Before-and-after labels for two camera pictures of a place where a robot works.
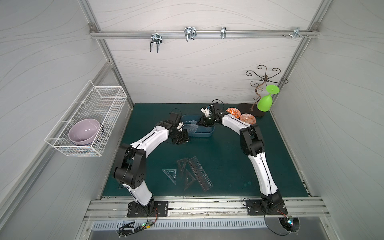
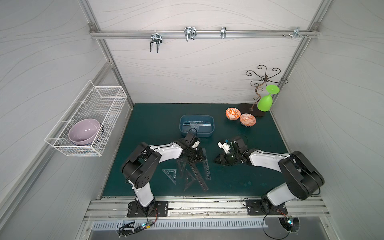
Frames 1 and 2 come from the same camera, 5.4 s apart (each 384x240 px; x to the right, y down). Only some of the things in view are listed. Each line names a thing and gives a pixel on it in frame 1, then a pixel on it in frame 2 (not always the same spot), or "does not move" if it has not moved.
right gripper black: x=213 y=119 to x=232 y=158
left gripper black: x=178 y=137 to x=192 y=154
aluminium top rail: x=205 y=33 does not move
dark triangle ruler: x=189 y=179 does not move
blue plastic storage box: x=194 y=130 does not move
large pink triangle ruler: x=181 y=165 does not move
